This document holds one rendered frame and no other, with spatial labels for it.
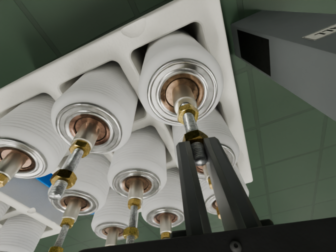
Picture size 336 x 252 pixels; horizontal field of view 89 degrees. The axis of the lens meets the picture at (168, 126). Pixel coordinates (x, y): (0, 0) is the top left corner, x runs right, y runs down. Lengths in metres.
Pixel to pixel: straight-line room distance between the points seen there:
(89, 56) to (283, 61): 0.26
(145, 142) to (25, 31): 0.35
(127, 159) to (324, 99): 0.25
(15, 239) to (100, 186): 0.32
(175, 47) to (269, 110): 0.45
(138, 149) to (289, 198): 0.85
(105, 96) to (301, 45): 0.22
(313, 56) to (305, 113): 0.43
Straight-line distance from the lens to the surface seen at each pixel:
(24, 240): 0.61
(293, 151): 0.76
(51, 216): 0.62
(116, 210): 0.40
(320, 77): 0.24
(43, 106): 0.32
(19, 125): 0.29
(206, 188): 0.33
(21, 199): 0.58
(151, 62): 0.18
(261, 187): 0.86
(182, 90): 0.17
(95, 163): 0.35
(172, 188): 0.36
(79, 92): 0.21
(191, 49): 0.18
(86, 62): 0.27
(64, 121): 0.23
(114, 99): 0.21
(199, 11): 0.25
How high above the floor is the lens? 0.42
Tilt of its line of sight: 55 degrees down
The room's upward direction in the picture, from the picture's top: 175 degrees clockwise
